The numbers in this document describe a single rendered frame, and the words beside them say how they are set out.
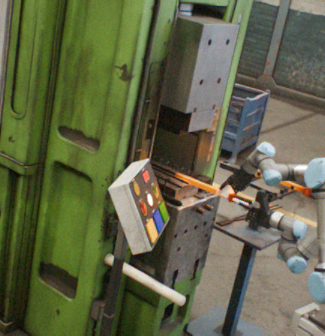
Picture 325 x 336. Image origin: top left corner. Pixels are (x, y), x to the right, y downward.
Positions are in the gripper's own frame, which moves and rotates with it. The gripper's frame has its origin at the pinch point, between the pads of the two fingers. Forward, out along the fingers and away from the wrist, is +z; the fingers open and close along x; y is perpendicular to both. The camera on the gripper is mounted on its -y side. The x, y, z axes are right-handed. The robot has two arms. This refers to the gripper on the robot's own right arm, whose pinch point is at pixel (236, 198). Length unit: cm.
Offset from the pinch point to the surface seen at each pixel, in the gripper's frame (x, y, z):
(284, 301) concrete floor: 112, 102, 4
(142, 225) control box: -69, -4, 2
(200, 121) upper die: -3.5, -29.8, 25.5
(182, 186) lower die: -7.1, 2.4, 25.9
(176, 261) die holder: -8.3, 40.3, 20.0
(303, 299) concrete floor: 126, 102, -4
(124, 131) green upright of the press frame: -41, -25, 40
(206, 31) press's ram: -13, -72, 25
